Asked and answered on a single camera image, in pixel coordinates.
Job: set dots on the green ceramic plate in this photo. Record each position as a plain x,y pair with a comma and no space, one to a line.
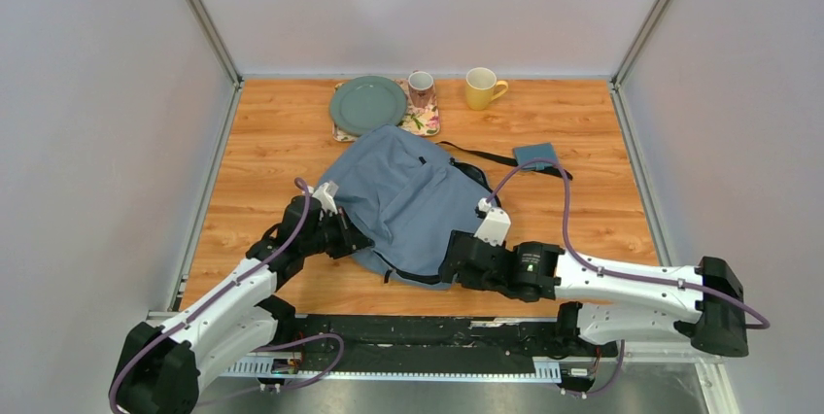
368,102

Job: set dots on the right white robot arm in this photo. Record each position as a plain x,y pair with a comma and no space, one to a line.
604,301

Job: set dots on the floral serving tray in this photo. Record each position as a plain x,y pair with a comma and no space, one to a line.
422,122

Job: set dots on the yellow ceramic mug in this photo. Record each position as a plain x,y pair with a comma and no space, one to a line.
482,87

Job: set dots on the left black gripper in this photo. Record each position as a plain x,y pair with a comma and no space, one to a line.
352,240

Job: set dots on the blue fabric backpack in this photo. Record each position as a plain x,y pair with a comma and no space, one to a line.
407,194

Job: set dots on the teal wallet notebook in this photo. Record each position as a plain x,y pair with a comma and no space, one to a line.
527,153

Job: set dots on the pink patterned mug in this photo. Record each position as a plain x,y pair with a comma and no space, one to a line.
421,88

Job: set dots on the aluminium frame rail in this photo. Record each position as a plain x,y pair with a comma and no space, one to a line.
276,368

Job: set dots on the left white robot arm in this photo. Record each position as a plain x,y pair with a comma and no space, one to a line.
165,368

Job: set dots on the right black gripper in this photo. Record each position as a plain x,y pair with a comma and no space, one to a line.
446,275

